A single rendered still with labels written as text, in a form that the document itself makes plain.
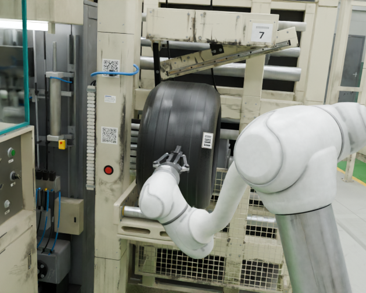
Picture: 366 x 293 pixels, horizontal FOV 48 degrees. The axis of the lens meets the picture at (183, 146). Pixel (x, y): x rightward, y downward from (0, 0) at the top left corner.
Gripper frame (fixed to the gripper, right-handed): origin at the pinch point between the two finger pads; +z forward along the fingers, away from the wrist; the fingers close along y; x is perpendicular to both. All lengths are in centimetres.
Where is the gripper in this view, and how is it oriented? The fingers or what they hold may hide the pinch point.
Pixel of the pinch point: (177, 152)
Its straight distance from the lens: 153.8
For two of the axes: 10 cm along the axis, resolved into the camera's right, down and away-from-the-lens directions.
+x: -0.4, 9.2, 3.8
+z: 1.6, -3.7, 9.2
